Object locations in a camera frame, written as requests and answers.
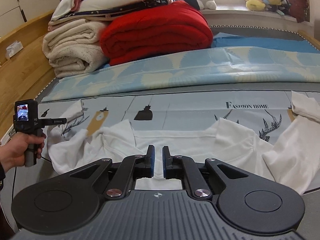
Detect white t-shirt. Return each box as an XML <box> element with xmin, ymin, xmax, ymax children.
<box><xmin>47</xmin><ymin>92</ymin><xmax>319</xmax><ymax>194</ymax></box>

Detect person's left hand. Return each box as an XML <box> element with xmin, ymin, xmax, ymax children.
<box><xmin>0</xmin><ymin>132</ymin><xmax>46</xmax><ymax>173</ymax></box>

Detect white tissue packet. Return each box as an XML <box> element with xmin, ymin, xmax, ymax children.
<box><xmin>5</xmin><ymin>41</ymin><xmax>23</xmax><ymax>60</ymax></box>

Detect cream folded blanket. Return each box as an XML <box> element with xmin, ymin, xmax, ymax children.
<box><xmin>42</xmin><ymin>19</ymin><xmax>108</xmax><ymax>78</ymax></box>

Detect deer-print grey bed sheet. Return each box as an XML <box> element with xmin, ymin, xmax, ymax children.
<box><xmin>0</xmin><ymin>24</ymin><xmax>320</xmax><ymax>230</ymax></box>

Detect blue leaf-pattern folded mat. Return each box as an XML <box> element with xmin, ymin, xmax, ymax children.
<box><xmin>42</xmin><ymin>47</ymin><xmax>319</xmax><ymax>102</ymax></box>

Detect white wardrobe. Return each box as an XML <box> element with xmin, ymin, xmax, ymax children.
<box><xmin>1</xmin><ymin>0</ymin><xmax>61</xmax><ymax>37</ymax></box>

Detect red folded blanket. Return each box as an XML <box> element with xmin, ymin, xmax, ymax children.
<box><xmin>100</xmin><ymin>1</ymin><xmax>213</xmax><ymax>66</ymax></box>

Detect yellow plush toys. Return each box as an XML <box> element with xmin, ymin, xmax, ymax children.
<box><xmin>245</xmin><ymin>0</ymin><xmax>290</xmax><ymax>16</ymax></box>

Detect wooden bed frame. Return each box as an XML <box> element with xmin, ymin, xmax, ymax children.
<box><xmin>1</xmin><ymin>10</ymin><xmax>55</xmax><ymax>137</ymax></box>

